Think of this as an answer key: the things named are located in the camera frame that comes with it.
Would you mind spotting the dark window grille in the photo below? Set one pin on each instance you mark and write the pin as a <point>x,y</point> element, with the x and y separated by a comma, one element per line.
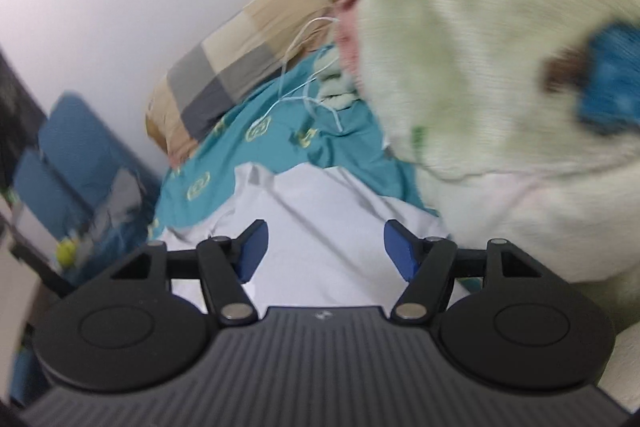
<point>15,117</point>

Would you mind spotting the tall blue covered chair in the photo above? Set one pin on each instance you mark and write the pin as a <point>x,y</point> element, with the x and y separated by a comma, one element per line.
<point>85,132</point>

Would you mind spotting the brown pillow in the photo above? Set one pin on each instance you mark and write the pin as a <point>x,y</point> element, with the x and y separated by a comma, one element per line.
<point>155,122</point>

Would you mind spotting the white shirt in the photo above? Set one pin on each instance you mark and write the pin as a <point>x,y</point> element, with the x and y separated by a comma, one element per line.
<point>320,217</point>

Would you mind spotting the white table with dark legs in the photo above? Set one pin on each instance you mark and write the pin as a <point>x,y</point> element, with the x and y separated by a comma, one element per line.
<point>12,297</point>

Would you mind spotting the green fleece blanket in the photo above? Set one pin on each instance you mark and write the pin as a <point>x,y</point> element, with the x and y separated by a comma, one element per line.
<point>475,57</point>

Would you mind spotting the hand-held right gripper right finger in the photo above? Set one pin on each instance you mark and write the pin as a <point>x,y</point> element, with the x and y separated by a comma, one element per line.
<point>400,252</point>

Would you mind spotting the teal printed bed sheet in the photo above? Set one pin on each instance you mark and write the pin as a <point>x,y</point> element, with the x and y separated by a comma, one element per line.
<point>280,142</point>

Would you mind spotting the grey cloth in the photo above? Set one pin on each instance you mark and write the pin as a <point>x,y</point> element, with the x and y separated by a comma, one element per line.
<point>122,197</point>

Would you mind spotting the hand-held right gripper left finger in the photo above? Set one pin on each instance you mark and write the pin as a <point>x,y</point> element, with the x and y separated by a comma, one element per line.
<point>252,247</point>

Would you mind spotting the yellow-green toy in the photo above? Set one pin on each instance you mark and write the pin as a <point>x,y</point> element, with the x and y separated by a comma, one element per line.
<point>66,252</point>

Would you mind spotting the checked pillow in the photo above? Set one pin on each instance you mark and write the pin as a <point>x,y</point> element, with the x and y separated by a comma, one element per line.
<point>225,72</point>

